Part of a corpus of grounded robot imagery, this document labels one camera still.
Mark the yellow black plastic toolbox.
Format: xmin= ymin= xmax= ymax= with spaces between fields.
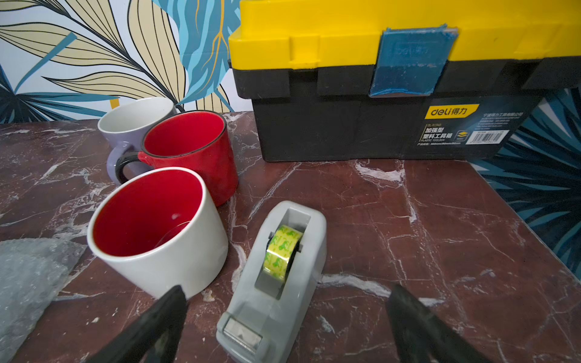
xmin=229 ymin=1 xmax=580 ymax=162

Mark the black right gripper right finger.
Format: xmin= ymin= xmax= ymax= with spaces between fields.
xmin=387 ymin=284 xmax=490 ymax=362

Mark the clear bubble wrap sheet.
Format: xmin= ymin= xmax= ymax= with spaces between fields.
xmin=1 ymin=238 xmax=86 ymax=362

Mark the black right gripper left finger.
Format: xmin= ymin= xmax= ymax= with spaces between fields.
xmin=88 ymin=285 xmax=188 ymax=362

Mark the red mug black handle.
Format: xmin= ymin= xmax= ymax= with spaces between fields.
xmin=113 ymin=110 xmax=238 ymax=207

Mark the green patterned tape roll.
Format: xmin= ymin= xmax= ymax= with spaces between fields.
xmin=263 ymin=225 xmax=304 ymax=283

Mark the white mug red inside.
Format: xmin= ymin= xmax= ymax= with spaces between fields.
xmin=87 ymin=167 xmax=228 ymax=299

